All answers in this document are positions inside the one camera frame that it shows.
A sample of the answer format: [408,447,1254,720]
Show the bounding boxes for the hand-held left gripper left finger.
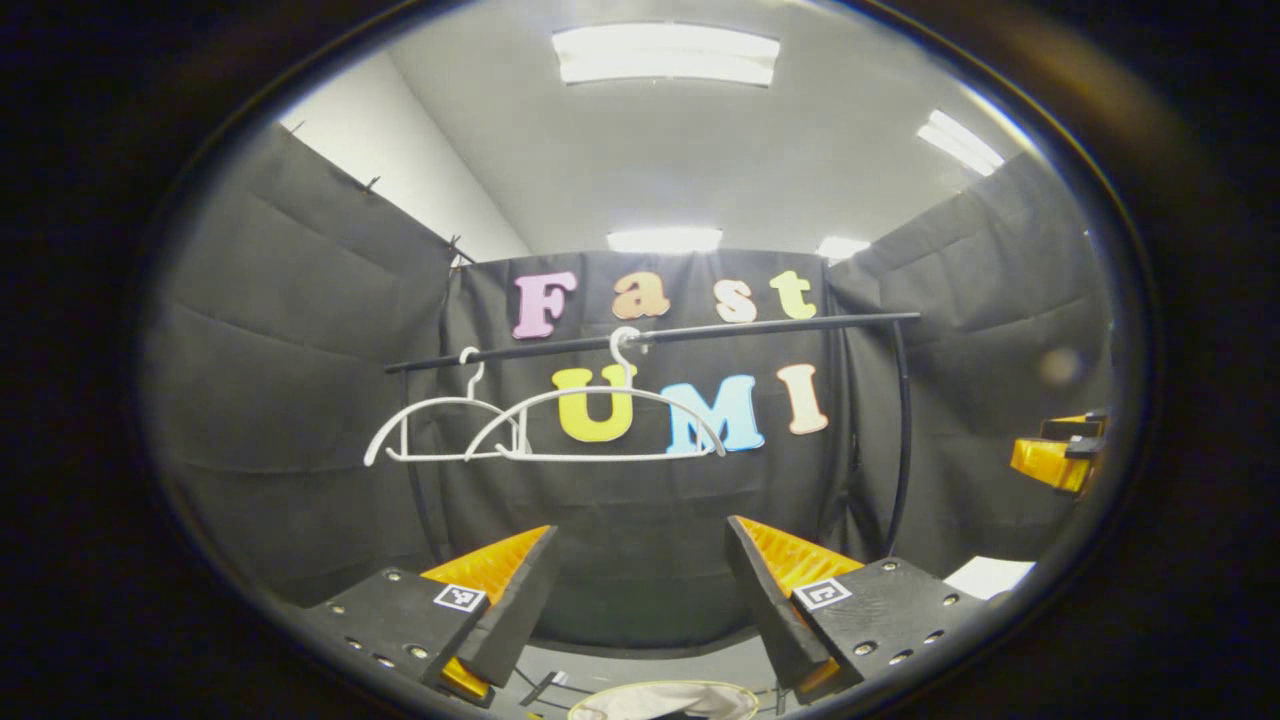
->
[300,525,561,709]

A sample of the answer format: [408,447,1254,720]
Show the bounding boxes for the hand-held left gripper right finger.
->
[725,515,991,706]

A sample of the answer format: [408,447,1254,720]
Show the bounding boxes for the beige laundry hamper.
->
[566,680,763,720]

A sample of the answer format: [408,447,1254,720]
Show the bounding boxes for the white plastic clothes hanger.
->
[465,327,728,463]
[363,347,526,468]

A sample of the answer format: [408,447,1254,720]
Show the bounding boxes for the black metal clothes rack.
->
[383,312,923,561]

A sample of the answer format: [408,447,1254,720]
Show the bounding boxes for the white flat panel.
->
[943,556,1037,601]

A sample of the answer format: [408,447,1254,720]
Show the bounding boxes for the large ceiling light panel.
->
[552,24,781,87]

